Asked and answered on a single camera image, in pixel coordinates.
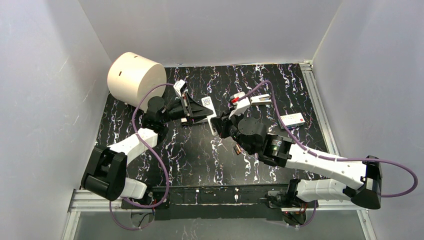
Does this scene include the white remote control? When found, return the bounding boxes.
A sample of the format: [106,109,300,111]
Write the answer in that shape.
[201,96,218,136]

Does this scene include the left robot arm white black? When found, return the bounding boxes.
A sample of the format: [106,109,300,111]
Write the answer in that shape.
[81,93,216,201]

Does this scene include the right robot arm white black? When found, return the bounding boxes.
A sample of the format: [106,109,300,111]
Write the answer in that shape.
[209,113,382,210]

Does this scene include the white remote with black end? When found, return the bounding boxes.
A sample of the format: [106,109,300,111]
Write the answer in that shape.
[180,116,208,126]

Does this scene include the small white charger device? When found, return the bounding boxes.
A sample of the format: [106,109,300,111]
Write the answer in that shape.
[249,94,272,106]

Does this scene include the large white cylinder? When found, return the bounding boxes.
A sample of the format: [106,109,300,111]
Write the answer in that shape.
[107,52,167,107]

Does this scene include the white box with red labels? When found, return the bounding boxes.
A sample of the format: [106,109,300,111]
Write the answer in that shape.
[280,112,306,129]

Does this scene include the black base bar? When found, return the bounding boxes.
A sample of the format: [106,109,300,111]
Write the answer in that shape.
[120,183,319,222]

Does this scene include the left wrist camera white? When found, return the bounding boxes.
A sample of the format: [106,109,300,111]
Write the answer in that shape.
[173,79,187,99]

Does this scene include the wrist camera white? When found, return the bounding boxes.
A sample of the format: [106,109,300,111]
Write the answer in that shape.
[228,91,251,119]
[173,79,187,99]

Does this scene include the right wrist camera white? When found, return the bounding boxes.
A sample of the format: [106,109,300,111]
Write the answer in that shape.
[228,91,251,119]

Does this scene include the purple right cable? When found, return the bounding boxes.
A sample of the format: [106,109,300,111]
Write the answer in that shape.
[236,80,419,229]

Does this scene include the aluminium frame rail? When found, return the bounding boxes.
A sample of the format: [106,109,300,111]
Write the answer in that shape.
[299,61,377,240]

